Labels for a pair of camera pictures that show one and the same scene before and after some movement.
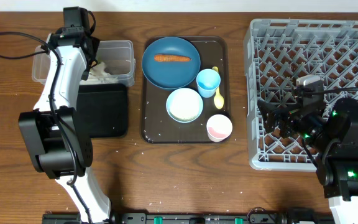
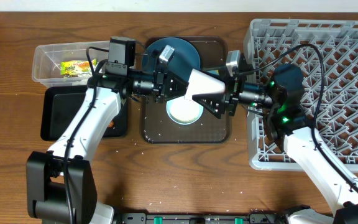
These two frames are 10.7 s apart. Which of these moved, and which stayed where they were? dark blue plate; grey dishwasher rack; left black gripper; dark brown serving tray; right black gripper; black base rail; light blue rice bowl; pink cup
Moved: left black gripper; pink cup; right black gripper
Stayed: black base rail; dark brown serving tray; light blue rice bowl; grey dishwasher rack; dark blue plate
